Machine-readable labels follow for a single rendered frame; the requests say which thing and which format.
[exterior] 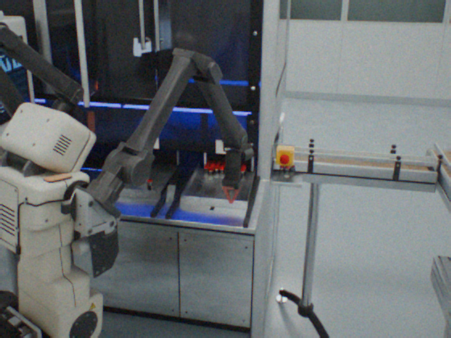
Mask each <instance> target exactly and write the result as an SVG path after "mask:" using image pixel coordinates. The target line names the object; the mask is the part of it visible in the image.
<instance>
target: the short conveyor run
mask: <svg viewBox="0 0 451 338"><path fill-rule="evenodd" d="M310 142H311V143H309V148H307V147H297V146H295V158H294V165H295V166H296V167H295V169H296V172H295V173H303V181H305V182H315V183H334V184H344V185H354V186H363V187H373V188H383V189H391V190H402V191H411V192H430V193H435V191H436V185H437V177H438V175H437V172H436V171H435V169H434V167H435V163H433V162H432V156H421V155H399V154H396V153H395V152H396V150H394V149H395V148H396V145H391V148H392V150H391V151H390V154H388V153H376V152H365V151H353V150H331V149H319V148H314V143H313V142H314V138H311V139H310ZM301 151H306V152H301ZM314 152H317V153H314ZM322 153H328V154H322ZM334 154H339V155H334ZM355 155H361V156H355ZM366 156H373V157H366ZM377 157H384V158H377ZM388 158H389V159H388ZM401 159H406V160H401ZM275 160H276V157H274V158H273V164H272V177H273V172H274V171H279V169H280V165H275ZM410 160H417V161H410ZM421 161H428V162H421Z"/></svg>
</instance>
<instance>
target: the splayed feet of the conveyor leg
mask: <svg viewBox="0 0 451 338"><path fill-rule="evenodd" d="M287 299H288V300H290V301H292V302H293V303H295V304H296V305H297V306H298V307H297V312H298V314H299V315H300V316H302V317H305V318H309V319H310V321H311V322H312V325H313V327H314V328H315V329H316V331H317V333H318V335H319V337H320V338H330V336H329V334H328V333H327V331H326V330H325V327H324V325H323V324H321V321H320V320H319V318H318V317H317V315H316V314H315V312H314V311H313V309H314V304H313V303H311V306H310V307H307V308H306V307H303V306H302V305H301V298H300V297H299V296H297V295H295V294H293V292H290V291H287V290H285V289H283V288H281V289H280V290H279V296H277V297H276V298H275V300H276V301H277V302H279V303H286V302H287Z"/></svg>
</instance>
